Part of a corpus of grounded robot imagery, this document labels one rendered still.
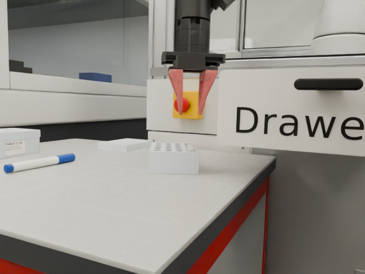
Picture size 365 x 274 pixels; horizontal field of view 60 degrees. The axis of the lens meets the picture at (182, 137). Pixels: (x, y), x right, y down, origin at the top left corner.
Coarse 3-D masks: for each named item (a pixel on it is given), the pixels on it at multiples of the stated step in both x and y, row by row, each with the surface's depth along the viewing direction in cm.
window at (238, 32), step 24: (240, 0) 79; (264, 0) 76; (288, 0) 74; (312, 0) 72; (336, 0) 70; (360, 0) 68; (216, 24) 82; (240, 24) 79; (264, 24) 77; (288, 24) 74; (312, 24) 72; (336, 24) 70; (360, 24) 68; (216, 48) 82; (240, 48) 80; (264, 48) 77; (288, 48) 75; (312, 48) 73; (336, 48) 71; (360, 48) 69
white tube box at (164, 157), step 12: (156, 144) 62; (168, 144) 62; (180, 144) 62; (156, 156) 52; (168, 156) 52; (180, 156) 53; (192, 156) 53; (156, 168) 53; (168, 168) 53; (180, 168) 53; (192, 168) 53
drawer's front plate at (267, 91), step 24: (240, 72) 45; (264, 72) 43; (288, 72) 42; (312, 72) 41; (336, 72) 40; (360, 72) 39; (240, 96) 45; (264, 96) 44; (288, 96) 42; (312, 96) 41; (336, 96) 40; (360, 96) 39; (240, 120) 45; (264, 120) 44; (288, 120) 42; (312, 120) 41; (336, 120) 40; (240, 144) 46; (264, 144) 44; (288, 144) 43; (312, 144) 41; (336, 144) 40; (360, 144) 39
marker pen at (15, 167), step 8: (32, 160) 54; (40, 160) 55; (48, 160) 56; (56, 160) 58; (64, 160) 59; (72, 160) 61; (8, 168) 50; (16, 168) 51; (24, 168) 52; (32, 168) 53
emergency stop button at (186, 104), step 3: (183, 99) 78; (186, 99) 78; (174, 102) 79; (183, 102) 78; (186, 102) 78; (174, 105) 79; (177, 105) 78; (183, 105) 78; (186, 105) 78; (189, 105) 78; (177, 108) 78; (183, 108) 78; (186, 108) 78; (183, 111) 78
